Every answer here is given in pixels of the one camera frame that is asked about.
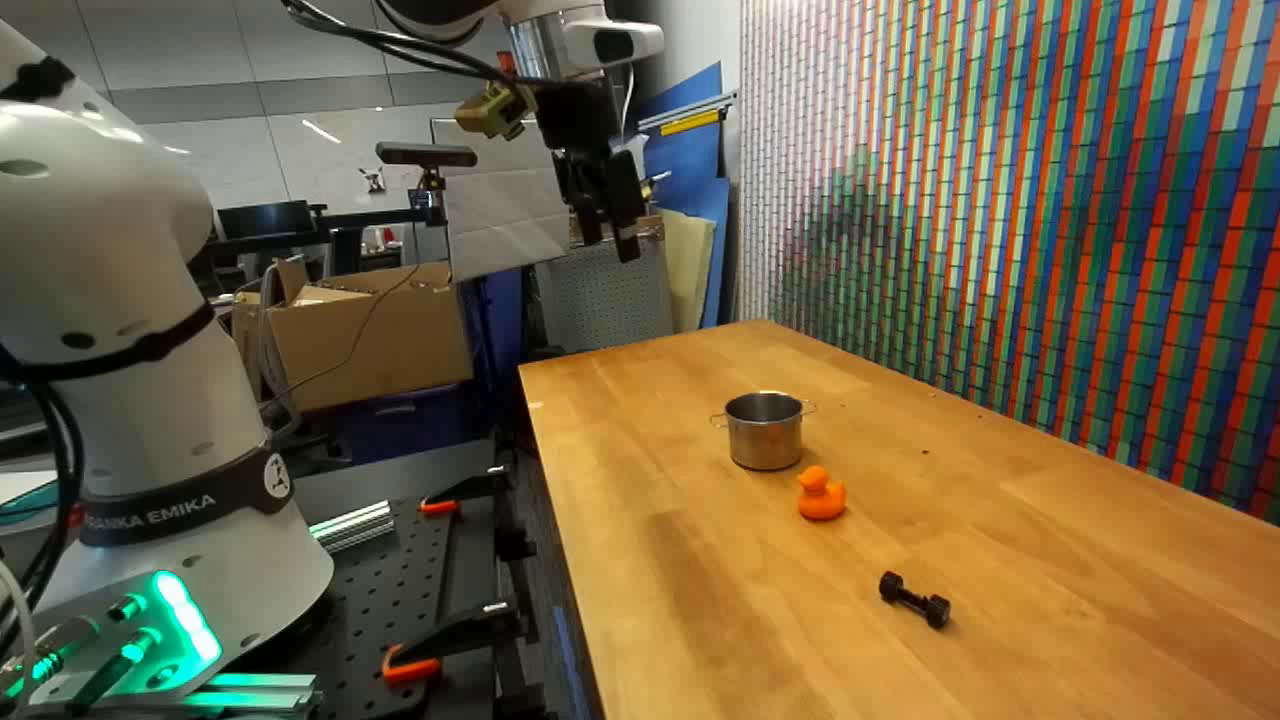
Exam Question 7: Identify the small steel cup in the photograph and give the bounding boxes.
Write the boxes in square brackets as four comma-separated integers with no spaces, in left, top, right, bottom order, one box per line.
[724,387,813,477]

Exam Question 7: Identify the yellowish wrist camera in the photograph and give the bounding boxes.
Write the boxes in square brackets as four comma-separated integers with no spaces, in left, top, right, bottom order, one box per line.
[451,80,537,144]

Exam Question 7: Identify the small black dumbbell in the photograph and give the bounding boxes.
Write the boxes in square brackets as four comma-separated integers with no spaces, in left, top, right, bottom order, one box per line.
[878,567,957,637]

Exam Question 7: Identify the blue board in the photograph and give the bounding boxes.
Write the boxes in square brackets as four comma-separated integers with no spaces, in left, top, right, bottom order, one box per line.
[643,61,741,333]

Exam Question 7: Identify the silver aluminium extrusion bar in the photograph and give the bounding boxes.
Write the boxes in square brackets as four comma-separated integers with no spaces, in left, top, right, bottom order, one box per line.
[310,495,402,558]

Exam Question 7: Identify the orange rubber duck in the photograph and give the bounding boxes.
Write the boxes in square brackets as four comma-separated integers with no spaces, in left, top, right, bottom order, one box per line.
[796,462,851,529]

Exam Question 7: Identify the brown cardboard box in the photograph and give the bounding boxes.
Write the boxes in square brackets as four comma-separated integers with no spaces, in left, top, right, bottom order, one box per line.
[233,260,477,418]

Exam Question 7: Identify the black clamp with orange handle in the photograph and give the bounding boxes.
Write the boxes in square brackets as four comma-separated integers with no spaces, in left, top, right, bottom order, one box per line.
[375,600,524,692]
[418,466,516,525]

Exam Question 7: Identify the black perforated breadboard plate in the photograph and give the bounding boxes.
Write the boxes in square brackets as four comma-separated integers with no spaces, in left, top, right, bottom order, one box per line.
[233,494,529,720]

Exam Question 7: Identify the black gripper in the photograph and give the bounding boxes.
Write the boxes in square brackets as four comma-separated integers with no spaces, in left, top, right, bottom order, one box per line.
[537,77,648,269]

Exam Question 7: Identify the white flat panel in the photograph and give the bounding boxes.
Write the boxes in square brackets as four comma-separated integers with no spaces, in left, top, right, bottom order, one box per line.
[439,122,579,286]

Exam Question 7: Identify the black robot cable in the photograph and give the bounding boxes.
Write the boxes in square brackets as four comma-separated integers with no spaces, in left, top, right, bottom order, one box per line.
[281,0,541,94]

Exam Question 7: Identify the pale yellow foam sheet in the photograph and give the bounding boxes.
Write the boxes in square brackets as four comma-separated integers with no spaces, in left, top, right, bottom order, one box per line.
[661,208,722,335]

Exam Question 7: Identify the black camera bar on stand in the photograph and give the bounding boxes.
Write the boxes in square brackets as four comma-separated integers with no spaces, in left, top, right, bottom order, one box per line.
[371,140,480,227]

